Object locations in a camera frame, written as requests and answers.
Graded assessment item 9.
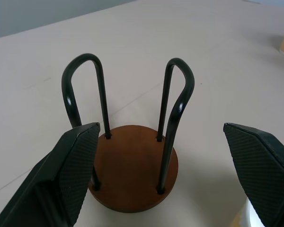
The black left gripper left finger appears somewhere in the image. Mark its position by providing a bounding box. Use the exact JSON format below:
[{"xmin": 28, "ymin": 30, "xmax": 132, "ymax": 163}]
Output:
[{"xmin": 0, "ymin": 122, "xmax": 101, "ymax": 227}]

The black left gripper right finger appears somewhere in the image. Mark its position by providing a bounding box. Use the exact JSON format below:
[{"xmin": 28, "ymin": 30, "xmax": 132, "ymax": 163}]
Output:
[{"xmin": 223, "ymin": 122, "xmax": 284, "ymax": 227}]

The wooden base wire rack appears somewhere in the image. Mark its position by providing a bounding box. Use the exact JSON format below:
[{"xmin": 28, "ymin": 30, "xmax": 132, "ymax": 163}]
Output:
[{"xmin": 61, "ymin": 53, "xmax": 195, "ymax": 214}]

